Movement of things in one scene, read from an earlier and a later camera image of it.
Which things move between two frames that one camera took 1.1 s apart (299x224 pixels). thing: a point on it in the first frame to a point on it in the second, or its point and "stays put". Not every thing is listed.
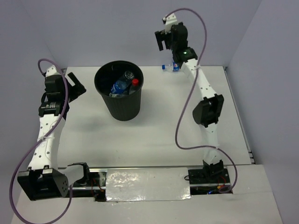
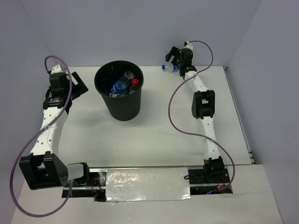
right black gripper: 160,36 to 175,52
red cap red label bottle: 134,86 stays put
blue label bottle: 120,86 stays put
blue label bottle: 173,66 stays put
